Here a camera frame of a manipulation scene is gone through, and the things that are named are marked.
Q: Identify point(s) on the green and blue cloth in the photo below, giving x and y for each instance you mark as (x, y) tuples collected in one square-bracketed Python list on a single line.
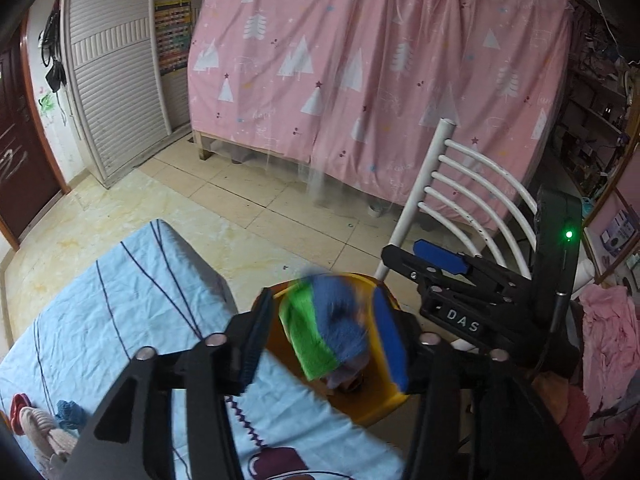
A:
[(310, 330)]

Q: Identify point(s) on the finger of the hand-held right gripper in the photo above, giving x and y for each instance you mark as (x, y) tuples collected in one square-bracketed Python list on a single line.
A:
[(405, 265), (442, 257)]

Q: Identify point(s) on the cluttered wall shelf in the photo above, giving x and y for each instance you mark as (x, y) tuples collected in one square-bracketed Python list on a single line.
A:
[(595, 110)]

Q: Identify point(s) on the white louvered wardrobe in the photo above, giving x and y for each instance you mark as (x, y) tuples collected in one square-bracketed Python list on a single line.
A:
[(115, 85)]

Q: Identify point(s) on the white vertical pipe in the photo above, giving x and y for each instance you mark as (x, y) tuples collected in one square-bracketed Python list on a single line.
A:
[(156, 35)]

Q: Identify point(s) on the pink knit item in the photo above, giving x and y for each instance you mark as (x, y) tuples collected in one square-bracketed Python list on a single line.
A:
[(47, 440)]

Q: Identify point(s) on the black hanging bag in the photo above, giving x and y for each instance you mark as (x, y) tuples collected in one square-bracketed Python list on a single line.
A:
[(55, 76)]

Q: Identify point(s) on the dark brown door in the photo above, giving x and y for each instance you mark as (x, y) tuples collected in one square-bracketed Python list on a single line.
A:
[(20, 160)]

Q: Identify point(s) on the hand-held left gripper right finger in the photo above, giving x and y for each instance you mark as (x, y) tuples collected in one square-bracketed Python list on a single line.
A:
[(392, 340)]

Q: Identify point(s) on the pink tree print curtain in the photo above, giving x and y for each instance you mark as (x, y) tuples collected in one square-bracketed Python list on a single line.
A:
[(350, 60)]

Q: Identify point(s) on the blue knit item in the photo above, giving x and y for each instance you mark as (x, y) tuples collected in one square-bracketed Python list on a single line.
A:
[(67, 412)]

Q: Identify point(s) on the white metal chair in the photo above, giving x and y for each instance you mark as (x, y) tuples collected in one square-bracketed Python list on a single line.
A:
[(444, 136)]

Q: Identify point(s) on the wooden framed mirror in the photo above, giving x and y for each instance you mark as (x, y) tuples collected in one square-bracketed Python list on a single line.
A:
[(615, 230)]

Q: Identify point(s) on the yellow plastic bin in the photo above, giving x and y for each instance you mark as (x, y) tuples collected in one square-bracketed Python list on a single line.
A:
[(372, 406)]

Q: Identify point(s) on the colourful chart poster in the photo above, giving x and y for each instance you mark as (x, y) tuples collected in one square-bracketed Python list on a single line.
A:
[(173, 35)]

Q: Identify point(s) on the light blue tablecloth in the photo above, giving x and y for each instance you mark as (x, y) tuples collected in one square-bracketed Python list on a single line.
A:
[(100, 320)]

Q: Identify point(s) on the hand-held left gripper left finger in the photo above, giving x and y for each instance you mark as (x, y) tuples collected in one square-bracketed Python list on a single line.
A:
[(256, 345)]

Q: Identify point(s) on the small white bowl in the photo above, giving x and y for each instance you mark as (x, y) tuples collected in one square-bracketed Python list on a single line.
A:
[(375, 208)]

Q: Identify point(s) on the pink clothing pile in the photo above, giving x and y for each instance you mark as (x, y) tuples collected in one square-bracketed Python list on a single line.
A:
[(607, 330)]

